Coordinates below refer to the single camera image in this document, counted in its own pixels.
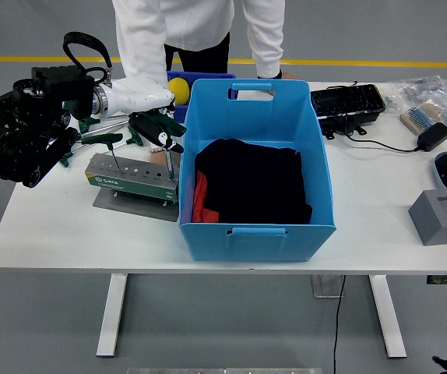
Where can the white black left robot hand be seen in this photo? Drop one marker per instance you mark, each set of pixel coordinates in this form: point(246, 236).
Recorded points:
point(138, 97)

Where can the person's left hand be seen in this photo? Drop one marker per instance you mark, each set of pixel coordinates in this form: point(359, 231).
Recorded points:
point(289, 75)

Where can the person's right hand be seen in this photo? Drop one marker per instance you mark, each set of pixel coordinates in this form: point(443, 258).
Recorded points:
point(158, 157)

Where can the green steel hex key stand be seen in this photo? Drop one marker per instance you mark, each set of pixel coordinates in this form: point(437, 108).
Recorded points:
point(130, 187)

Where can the large light blue storage box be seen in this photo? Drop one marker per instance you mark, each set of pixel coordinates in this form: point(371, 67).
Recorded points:
point(262, 245)

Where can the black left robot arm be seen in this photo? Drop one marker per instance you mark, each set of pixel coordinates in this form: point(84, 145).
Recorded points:
point(21, 148)

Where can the yellow lemon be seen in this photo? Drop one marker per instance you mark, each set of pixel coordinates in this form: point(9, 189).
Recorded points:
point(180, 89)

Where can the red cloth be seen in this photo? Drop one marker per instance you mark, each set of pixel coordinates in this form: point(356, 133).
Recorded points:
point(200, 195)

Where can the black plastic tray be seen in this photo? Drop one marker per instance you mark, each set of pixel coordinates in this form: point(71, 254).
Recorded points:
point(348, 101)

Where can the small dark blue parts bin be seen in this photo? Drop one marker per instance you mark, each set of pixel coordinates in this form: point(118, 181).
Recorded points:
point(208, 75)

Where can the yellow floor tape line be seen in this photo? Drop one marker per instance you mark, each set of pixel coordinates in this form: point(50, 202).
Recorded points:
point(363, 62)

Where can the white table leg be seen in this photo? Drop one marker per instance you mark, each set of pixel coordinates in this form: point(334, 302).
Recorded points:
point(110, 319)
point(387, 319)

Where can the person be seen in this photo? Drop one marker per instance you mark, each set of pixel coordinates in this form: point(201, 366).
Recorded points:
point(192, 23)

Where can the black cloth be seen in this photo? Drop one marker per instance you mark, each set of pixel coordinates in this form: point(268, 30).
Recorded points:
point(254, 183)

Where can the grey block with square recess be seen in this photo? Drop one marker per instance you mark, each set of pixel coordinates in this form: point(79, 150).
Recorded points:
point(441, 230)

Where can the taped resistor strip bundle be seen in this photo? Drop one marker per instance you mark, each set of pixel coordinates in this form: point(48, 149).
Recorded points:
point(420, 117)

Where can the clear plastic component bags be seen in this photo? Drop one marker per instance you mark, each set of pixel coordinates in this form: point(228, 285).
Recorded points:
point(430, 91)

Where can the black power adapter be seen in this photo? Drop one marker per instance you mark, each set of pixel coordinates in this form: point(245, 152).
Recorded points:
point(433, 137)

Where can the grey under-table bracket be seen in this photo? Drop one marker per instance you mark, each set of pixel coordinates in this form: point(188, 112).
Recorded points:
point(324, 288)

